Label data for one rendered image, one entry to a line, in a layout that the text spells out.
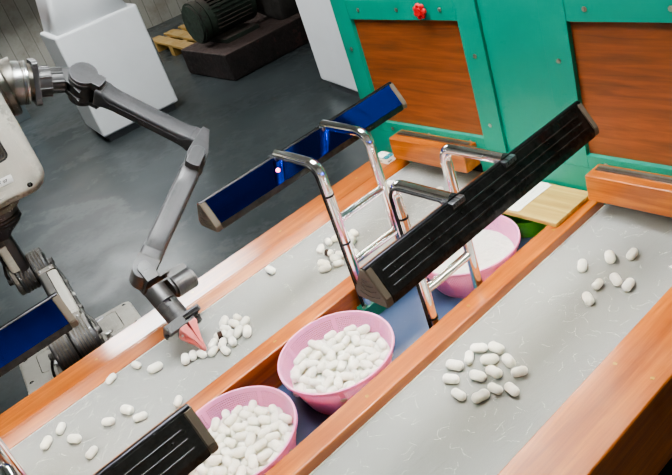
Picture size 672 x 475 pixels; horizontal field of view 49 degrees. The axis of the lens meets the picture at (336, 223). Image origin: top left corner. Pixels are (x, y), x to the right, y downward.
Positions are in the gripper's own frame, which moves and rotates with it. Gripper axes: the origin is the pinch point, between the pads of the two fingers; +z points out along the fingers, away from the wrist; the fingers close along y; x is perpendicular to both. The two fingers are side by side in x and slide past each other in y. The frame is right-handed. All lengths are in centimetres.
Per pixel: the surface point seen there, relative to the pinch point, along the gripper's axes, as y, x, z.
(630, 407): 34, -61, 69
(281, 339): 12.1, -12.0, 12.7
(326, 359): 15.3, -16.9, 23.6
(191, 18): 251, 312, -320
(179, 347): -2.8, 7.3, -5.6
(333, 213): 34.4, -31.5, 1.3
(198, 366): -3.9, -0.3, 3.0
